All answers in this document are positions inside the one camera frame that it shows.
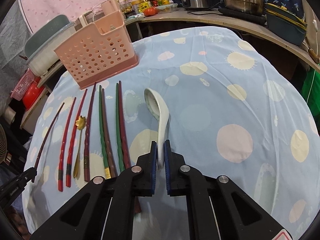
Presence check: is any dark red chopstick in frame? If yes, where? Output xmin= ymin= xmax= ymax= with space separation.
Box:
xmin=119 ymin=81 xmax=131 ymax=168

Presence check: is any dark maroon thin chopstick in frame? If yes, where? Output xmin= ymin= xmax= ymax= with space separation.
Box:
xmin=31 ymin=102 xmax=65 ymax=183

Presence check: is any maroon chopstick silver band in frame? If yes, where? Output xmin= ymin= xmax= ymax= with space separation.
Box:
xmin=84 ymin=83 xmax=96 ymax=182

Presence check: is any pink plastic basket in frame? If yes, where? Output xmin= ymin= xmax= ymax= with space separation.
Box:
xmin=10 ymin=68 xmax=35 ymax=101

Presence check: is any white blender jug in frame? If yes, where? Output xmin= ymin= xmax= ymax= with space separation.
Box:
xmin=74 ymin=8 xmax=105 ymax=31

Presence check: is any clear food container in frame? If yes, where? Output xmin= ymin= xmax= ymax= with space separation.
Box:
xmin=155 ymin=3 xmax=178 ymax=14

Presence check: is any white ceramic soup spoon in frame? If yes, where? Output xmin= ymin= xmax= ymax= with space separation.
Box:
xmin=144 ymin=88 xmax=170 ymax=170

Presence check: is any teal white dish rack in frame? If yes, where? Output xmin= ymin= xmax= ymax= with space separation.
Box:
xmin=24 ymin=15 xmax=75 ymax=76

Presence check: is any electric fan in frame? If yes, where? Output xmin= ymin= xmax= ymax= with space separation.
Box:
xmin=0 ymin=125 xmax=7 ymax=163

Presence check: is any black induction cooker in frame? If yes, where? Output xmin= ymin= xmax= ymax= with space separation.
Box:
xmin=218 ymin=8 xmax=266 ymax=25

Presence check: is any teal yellow bowl stack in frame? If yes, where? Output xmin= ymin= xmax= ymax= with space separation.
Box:
xmin=265 ymin=3 xmax=308 ymax=46

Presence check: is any gold flower spoon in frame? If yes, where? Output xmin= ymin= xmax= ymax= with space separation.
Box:
xmin=73 ymin=115 xmax=86 ymax=178

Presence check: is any green chopstick gold band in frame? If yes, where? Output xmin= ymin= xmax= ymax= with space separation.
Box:
xmin=99 ymin=86 xmax=111 ymax=179

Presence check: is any red plastic basin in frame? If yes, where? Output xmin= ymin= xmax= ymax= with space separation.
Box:
xmin=22 ymin=77 xmax=44 ymax=111

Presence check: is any red tomato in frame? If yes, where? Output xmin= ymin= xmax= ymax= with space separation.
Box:
xmin=143 ymin=7 xmax=157 ymax=17

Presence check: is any pink perforated utensil basket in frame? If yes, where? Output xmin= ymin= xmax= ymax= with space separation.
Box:
xmin=55 ymin=0 xmax=139 ymax=89

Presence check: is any brown chopstick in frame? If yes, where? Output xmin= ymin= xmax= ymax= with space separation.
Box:
xmin=101 ymin=88 xmax=117 ymax=178

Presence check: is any light blue patterned tablecloth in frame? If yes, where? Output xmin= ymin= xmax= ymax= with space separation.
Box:
xmin=22 ymin=27 xmax=319 ymax=239

